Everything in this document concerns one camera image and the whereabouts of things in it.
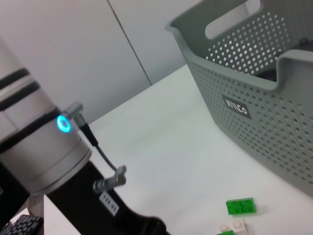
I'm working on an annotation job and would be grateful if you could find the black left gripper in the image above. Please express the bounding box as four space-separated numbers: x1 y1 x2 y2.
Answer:
47 160 172 235

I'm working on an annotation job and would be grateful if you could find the grey perforated plastic storage bin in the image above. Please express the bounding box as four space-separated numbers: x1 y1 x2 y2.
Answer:
165 0 313 197

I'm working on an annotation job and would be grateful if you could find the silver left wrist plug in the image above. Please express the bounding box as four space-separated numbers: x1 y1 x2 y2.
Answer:
92 165 128 192

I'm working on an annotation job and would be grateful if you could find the white office desk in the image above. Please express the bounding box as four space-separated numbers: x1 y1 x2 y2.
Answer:
9 194 45 222

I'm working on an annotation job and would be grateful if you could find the black computer keyboard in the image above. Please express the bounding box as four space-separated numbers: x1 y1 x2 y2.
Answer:
0 214 44 235

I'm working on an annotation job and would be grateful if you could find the small white toy brick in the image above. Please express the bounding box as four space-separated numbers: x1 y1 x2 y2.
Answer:
219 219 256 235

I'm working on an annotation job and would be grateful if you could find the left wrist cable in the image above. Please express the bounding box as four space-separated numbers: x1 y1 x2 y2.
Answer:
61 101 117 172

